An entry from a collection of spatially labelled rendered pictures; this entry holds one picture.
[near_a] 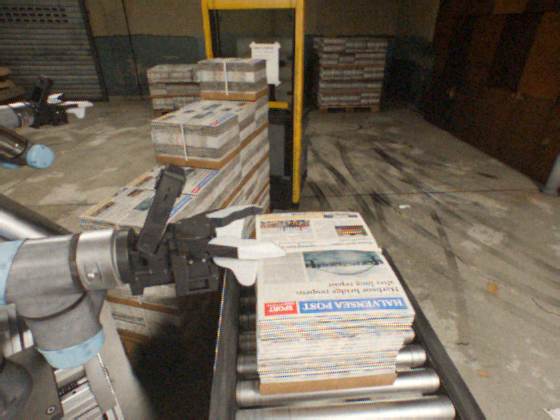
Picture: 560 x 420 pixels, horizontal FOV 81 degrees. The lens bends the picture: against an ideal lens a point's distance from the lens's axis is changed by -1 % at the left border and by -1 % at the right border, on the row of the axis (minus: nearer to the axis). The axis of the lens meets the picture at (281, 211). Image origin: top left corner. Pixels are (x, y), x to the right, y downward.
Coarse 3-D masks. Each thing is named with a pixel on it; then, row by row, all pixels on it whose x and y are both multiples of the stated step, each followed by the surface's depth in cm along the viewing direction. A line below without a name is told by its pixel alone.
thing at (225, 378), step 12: (228, 276) 102; (228, 288) 98; (228, 300) 93; (228, 312) 89; (228, 324) 86; (228, 336) 83; (216, 348) 79; (228, 348) 79; (216, 360) 77; (228, 360) 77; (216, 372) 74; (228, 372) 74; (216, 384) 71; (228, 384) 71; (216, 396) 69; (228, 396) 69; (216, 408) 67; (228, 408) 67
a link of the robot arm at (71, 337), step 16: (80, 304) 43; (96, 304) 48; (32, 320) 40; (48, 320) 40; (64, 320) 41; (80, 320) 43; (96, 320) 47; (48, 336) 41; (64, 336) 42; (80, 336) 44; (96, 336) 46; (48, 352) 43; (64, 352) 43; (80, 352) 44; (96, 352) 47; (64, 368) 45
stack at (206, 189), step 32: (256, 160) 226; (128, 192) 147; (192, 192) 148; (224, 192) 178; (256, 192) 234; (96, 224) 129; (128, 224) 124; (128, 288) 143; (160, 288) 138; (128, 320) 155; (160, 320) 149; (192, 320) 157; (128, 352) 168; (160, 352) 160; (192, 352) 161
